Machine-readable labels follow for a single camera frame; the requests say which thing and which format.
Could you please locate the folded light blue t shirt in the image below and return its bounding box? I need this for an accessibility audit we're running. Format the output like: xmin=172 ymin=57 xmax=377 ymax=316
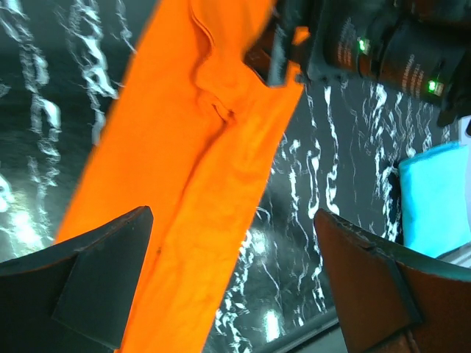
xmin=399 ymin=141 xmax=470 ymax=258

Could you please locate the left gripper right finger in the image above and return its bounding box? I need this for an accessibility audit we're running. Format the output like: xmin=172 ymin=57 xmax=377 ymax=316
xmin=314 ymin=209 xmax=470 ymax=352

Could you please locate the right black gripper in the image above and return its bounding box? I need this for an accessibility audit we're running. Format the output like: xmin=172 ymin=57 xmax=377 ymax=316
xmin=244 ymin=1 xmax=470 ymax=127

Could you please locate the orange t shirt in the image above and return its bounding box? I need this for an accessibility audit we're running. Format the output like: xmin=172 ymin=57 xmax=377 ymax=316
xmin=56 ymin=1 xmax=302 ymax=352

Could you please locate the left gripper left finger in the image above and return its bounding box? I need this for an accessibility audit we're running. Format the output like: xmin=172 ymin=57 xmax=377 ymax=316
xmin=1 ymin=207 xmax=153 ymax=352

